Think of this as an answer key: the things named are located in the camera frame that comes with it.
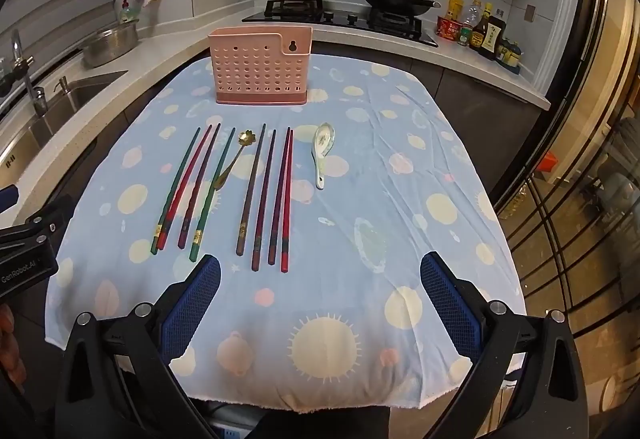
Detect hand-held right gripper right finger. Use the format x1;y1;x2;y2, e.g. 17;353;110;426
420;251;586;439

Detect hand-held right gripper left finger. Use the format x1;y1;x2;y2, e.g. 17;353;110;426
54;254;223;439

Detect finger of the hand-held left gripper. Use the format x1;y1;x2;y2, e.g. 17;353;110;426
0;186;22;216
0;196;77;242

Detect red chopstick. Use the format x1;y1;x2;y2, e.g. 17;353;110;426
281;130;295;274
156;124;213;252

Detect dark maroon chopstick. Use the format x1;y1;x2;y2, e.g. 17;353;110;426
268;127;292;266
251;129;277;271
178;123;222;250

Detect brown chopstick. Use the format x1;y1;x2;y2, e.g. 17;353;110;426
236;123;267;256

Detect gold flower spoon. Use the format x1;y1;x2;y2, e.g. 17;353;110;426
212;130;255;190

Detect white ceramic spoon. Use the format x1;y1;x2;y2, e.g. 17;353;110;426
313;122;337;190

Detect pink perforated utensil holder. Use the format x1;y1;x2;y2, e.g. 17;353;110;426
208;26;313;106

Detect person's left hand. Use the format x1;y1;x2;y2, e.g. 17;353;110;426
0;304;29;391

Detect chrome kitchen faucet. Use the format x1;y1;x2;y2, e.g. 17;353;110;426
10;30;48;117

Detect chrome soap dispenser pump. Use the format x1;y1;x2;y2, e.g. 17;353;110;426
54;76;81;112

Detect blue planet print tablecloth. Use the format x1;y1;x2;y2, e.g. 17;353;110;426
44;52;527;412

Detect steel kitchen sink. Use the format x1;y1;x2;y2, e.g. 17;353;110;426
0;69;128;180

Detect steel mixing bowl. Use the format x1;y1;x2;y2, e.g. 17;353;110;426
81;18;140;68

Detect glass sliding door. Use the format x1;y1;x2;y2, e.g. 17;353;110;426
495;0;640;370

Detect grey window blind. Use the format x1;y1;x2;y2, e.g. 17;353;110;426
0;0;118;70

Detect dark bottle with pale label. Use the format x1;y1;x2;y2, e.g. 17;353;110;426
481;9;507;61

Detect brown soy sauce bottle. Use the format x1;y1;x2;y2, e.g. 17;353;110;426
470;3;493;52

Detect red instant noodle cup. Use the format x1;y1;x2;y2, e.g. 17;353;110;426
436;16;463;41

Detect clear plastic bottle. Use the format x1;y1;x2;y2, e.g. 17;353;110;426
462;0;483;27

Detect black gas stove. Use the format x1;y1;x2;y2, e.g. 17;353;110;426
241;0;440;47

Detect black wok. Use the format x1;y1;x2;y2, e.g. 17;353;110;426
359;0;442;18

